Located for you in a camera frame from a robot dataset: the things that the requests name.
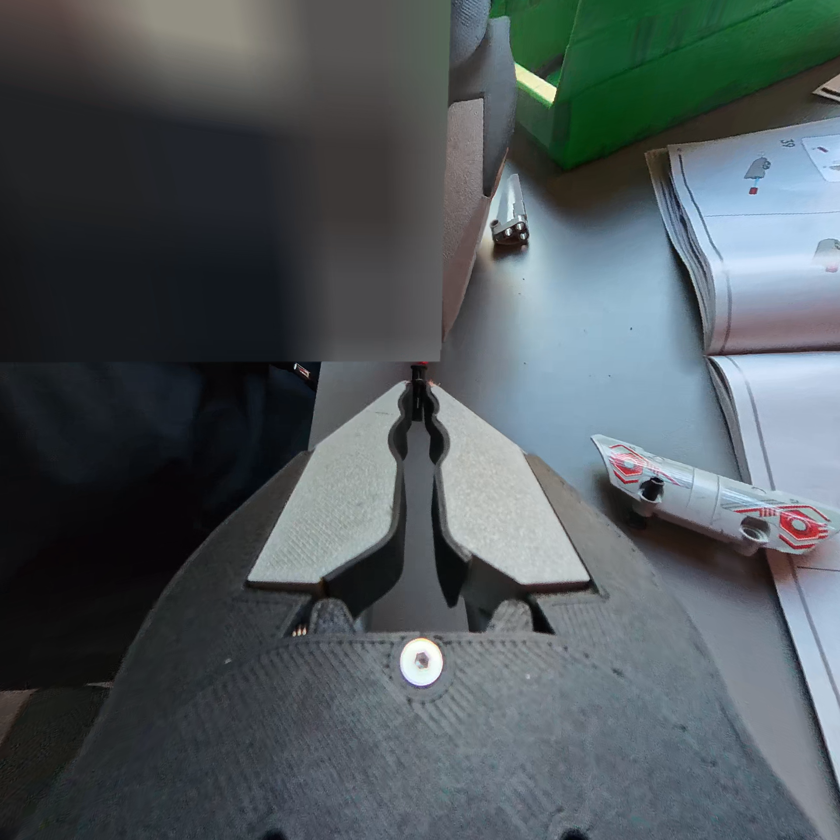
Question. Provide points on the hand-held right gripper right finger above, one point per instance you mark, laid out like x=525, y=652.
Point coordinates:
x=505, y=512

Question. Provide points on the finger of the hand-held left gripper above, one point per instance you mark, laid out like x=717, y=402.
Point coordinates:
x=464, y=197

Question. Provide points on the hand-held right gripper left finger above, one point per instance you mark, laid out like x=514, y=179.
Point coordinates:
x=328, y=505

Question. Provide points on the black lego pin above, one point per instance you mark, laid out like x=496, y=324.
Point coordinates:
x=417, y=380

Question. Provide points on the small grey lego piece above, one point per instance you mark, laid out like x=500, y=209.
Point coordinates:
x=510, y=203

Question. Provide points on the white lego panel red print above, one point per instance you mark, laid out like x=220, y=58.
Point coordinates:
x=702, y=492

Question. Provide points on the lego instruction booklet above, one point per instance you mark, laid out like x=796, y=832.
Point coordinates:
x=774, y=295

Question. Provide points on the brown cardboard piece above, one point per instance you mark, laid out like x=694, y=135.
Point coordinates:
x=832, y=88

